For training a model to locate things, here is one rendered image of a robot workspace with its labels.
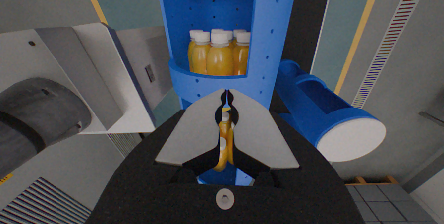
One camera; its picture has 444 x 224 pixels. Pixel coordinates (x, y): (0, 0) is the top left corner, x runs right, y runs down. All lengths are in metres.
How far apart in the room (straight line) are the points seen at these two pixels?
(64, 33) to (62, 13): 1.76
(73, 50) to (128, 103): 0.16
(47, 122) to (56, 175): 1.38
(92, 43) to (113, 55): 0.05
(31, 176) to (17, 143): 1.31
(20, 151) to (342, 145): 0.98
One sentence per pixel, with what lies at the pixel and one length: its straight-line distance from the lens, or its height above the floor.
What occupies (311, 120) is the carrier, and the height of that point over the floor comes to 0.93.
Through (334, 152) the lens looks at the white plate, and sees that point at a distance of 0.86.
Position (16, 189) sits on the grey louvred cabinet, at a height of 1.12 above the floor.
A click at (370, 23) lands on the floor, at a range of 1.98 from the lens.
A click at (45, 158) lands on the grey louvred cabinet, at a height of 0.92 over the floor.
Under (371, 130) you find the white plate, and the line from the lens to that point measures 0.84.
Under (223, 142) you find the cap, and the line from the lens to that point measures 0.47.
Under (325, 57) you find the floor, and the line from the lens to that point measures 1.82.
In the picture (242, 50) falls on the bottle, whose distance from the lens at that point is 0.33.
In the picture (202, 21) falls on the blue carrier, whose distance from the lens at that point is 0.49.
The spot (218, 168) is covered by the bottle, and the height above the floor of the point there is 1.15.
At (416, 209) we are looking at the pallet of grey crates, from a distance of 4.10.
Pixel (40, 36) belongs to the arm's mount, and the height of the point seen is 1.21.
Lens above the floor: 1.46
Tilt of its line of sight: 58 degrees down
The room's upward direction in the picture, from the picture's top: 175 degrees counter-clockwise
